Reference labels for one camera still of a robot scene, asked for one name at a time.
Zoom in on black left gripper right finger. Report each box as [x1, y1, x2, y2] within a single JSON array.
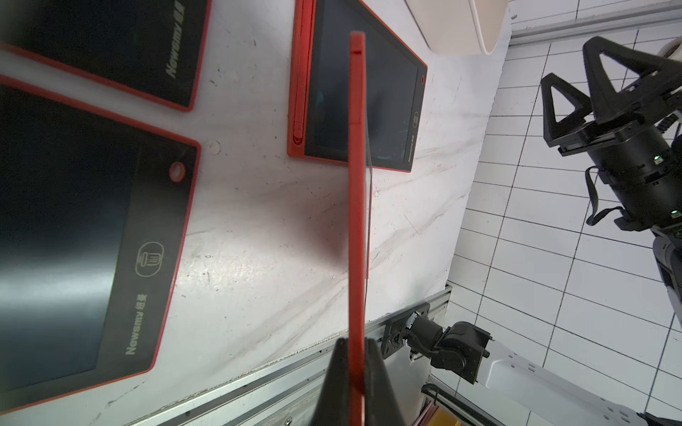
[[364, 338, 406, 426]]

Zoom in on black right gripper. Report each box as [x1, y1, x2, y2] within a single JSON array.
[[540, 37, 681, 232]]

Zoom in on red writing tablet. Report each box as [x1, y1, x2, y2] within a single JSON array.
[[348, 31, 367, 425], [1, 0, 212, 112], [287, 0, 428, 172], [1, 77, 202, 414]]

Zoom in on cream plastic storage box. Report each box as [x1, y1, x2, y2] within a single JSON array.
[[406, 0, 509, 56]]

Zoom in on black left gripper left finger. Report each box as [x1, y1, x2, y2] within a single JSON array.
[[310, 338, 350, 426]]

